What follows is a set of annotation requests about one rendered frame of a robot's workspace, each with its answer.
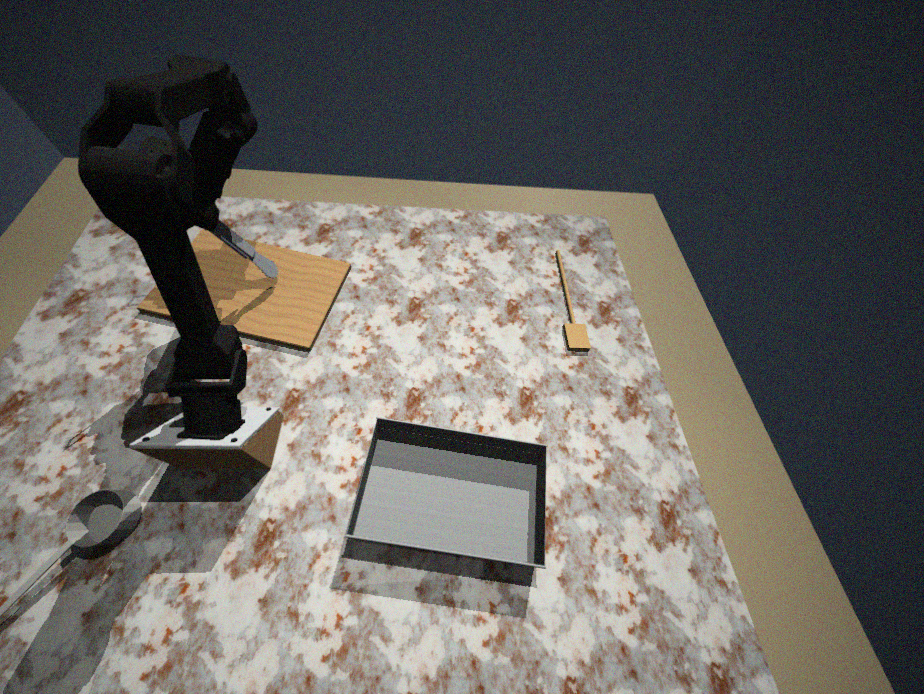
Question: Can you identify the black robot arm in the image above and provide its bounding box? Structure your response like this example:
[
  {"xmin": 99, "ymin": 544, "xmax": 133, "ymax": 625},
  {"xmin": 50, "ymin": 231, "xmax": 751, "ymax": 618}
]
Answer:
[{"xmin": 78, "ymin": 54, "xmax": 258, "ymax": 440}]

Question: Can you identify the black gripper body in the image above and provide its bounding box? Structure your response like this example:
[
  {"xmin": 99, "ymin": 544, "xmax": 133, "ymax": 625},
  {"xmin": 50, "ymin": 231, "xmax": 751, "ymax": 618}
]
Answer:
[{"xmin": 188, "ymin": 139, "xmax": 234, "ymax": 231}]

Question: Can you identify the grey long-handled pan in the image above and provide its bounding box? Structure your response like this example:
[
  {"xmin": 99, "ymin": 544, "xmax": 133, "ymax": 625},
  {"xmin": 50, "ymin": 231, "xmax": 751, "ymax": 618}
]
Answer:
[{"xmin": 0, "ymin": 489, "xmax": 141, "ymax": 617}]

